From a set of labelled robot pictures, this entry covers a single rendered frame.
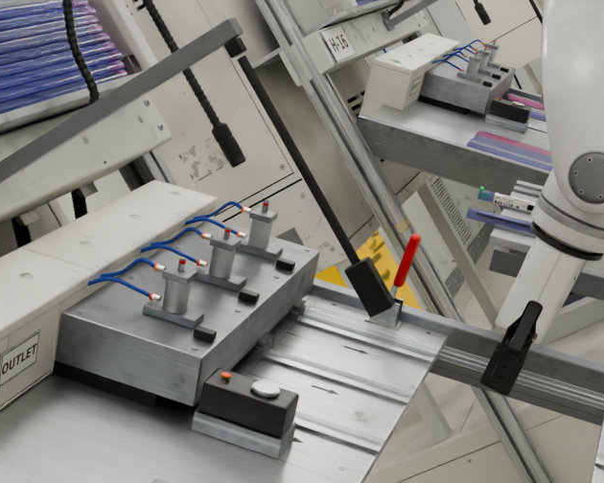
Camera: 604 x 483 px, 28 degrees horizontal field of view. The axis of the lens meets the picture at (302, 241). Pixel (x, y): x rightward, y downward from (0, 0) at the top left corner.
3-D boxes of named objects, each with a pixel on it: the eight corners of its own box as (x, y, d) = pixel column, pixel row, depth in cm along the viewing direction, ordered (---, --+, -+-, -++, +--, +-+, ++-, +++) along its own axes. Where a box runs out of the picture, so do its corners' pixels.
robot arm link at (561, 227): (546, 181, 121) (534, 207, 122) (535, 201, 113) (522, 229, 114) (624, 217, 120) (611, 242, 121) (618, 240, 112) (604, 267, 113)
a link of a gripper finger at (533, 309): (544, 271, 117) (531, 296, 122) (513, 336, 113) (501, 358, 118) (555, 277, 116) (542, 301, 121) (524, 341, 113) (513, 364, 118)
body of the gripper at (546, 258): (543, 200, 122) (498, 294, 126) (529, 225, 113) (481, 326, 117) (612, 232, 121) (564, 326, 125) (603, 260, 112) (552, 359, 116)
